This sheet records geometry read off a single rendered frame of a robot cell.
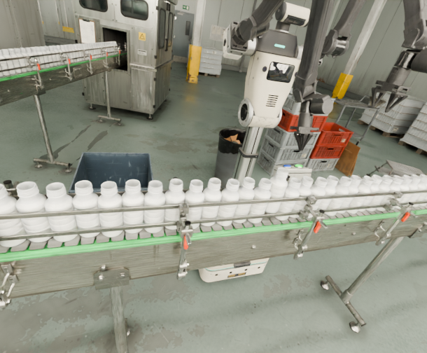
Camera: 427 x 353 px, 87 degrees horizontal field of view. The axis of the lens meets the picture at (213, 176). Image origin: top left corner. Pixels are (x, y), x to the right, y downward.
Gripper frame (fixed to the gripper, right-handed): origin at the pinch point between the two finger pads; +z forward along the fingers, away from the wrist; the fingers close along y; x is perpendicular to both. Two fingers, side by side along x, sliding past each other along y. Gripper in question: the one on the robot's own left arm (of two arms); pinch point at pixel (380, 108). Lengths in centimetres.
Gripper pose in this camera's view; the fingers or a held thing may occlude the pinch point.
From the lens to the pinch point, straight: 115.2
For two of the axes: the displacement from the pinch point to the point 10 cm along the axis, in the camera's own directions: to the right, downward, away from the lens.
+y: -2.9, -5.5, 7.8
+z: -1.6, 8.3, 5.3
